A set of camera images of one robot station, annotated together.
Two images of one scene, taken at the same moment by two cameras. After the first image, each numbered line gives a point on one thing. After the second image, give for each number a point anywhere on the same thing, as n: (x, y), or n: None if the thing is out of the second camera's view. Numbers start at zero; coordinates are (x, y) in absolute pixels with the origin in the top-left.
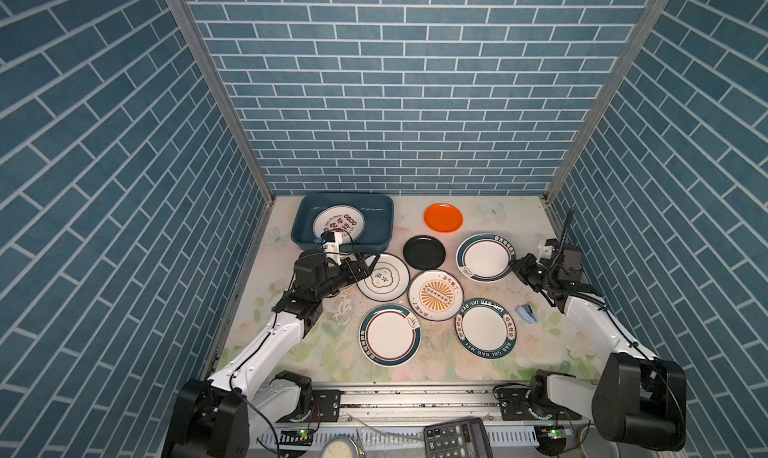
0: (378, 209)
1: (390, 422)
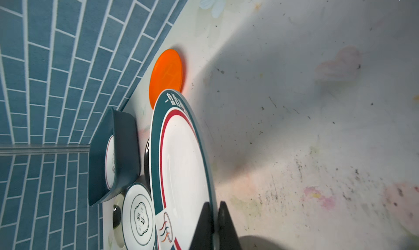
0: (125, 128)
1: None
